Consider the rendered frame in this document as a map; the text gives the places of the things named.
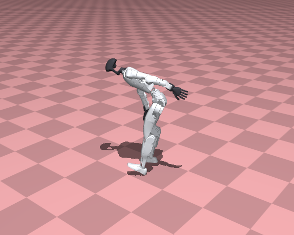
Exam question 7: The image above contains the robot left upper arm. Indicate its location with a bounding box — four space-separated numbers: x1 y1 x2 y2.
125 69 153 85

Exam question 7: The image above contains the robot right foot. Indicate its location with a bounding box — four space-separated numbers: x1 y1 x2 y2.
140 156 158 163

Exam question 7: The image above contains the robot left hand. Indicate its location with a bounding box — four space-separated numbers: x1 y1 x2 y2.
166 83 188 100

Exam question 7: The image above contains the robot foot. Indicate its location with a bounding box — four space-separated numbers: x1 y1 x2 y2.
127 163 147 175
140 156 158 163

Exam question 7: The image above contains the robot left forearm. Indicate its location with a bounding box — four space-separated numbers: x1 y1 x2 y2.
146 75 172 90

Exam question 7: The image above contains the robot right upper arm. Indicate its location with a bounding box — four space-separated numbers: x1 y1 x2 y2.
137 89 144 95

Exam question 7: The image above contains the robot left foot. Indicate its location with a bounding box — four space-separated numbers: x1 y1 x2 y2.
127 163 147 175

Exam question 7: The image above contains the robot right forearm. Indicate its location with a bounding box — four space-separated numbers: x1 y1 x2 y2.
140 92 149 110

